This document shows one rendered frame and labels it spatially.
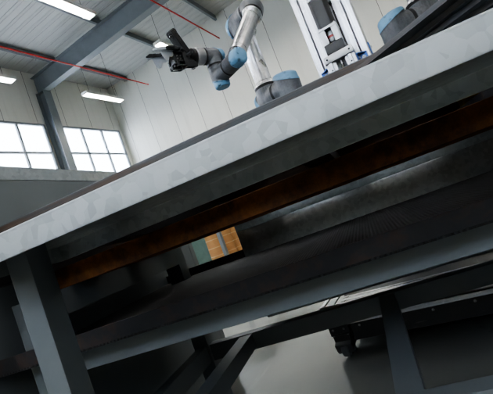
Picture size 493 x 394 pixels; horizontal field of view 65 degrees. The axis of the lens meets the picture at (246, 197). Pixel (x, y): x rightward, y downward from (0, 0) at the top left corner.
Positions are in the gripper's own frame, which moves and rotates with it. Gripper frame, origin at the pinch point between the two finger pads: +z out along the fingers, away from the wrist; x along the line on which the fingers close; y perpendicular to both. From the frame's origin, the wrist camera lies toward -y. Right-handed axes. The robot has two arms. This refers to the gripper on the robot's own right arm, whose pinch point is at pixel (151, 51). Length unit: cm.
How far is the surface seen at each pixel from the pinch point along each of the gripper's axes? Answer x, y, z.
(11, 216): -19, 53, 66
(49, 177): -7, 43, 52
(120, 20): 778, -428, -398
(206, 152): -108, 58, 61
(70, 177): -2, 44, 44
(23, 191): -14, 47, 61
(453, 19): -124, 52, 41
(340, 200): -49, 77, -30
